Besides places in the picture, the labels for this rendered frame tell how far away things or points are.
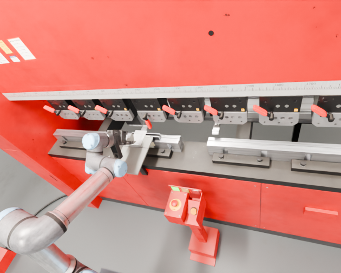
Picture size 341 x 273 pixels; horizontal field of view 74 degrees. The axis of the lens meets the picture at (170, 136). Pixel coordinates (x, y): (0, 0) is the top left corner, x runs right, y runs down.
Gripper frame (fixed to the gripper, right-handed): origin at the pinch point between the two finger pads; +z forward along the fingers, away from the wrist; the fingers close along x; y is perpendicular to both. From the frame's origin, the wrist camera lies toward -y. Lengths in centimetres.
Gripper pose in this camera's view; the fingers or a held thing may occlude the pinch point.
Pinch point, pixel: (130, 142)
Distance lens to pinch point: 137.0
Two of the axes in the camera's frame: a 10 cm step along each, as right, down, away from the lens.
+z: 4.0, -0.2, 9.2
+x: -9.2, -0.5, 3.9
